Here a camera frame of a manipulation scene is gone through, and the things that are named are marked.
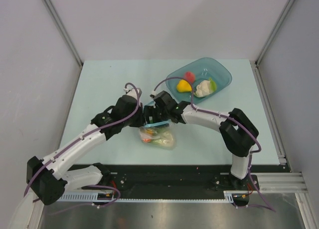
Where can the orange fake carrot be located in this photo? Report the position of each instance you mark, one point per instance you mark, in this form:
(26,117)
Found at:
(147,136)

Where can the green fake lettuce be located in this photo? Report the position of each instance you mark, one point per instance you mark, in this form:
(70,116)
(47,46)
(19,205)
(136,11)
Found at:
(164,140)

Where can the white fake garlic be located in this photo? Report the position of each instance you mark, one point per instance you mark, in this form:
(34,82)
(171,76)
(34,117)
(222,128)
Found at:
(203,89)

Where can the clear zip top bag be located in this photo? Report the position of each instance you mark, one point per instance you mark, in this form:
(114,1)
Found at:
(158,133)

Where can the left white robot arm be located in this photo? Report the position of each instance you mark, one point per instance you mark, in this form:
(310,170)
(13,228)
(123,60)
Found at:
(61,160)

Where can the white cable duct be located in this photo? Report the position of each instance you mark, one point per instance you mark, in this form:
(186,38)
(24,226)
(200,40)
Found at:
(167,195)

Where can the teal plastic bin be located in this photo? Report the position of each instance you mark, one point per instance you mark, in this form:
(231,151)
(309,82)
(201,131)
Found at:
(203,69)

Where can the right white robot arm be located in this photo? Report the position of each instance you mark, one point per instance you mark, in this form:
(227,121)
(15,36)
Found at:
(237,131)

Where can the red fake pepper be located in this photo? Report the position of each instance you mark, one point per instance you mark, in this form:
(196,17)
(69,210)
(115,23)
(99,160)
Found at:
(189,76)

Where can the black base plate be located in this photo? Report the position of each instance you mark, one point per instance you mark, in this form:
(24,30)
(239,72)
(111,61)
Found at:
(182,177)

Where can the aluminium frame rail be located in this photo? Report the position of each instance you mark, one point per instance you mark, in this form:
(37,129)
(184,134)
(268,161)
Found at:
(281,183)

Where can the yellow fake lemon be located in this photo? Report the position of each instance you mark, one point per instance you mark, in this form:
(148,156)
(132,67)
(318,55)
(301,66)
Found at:
(184,86)

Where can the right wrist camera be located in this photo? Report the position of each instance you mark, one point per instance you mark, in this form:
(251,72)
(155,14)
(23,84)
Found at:
(153,92)

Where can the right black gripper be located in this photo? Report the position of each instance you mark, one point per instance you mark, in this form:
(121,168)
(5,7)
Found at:
(150,111)

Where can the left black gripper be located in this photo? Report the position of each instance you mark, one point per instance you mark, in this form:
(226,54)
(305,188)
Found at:
(140,123)

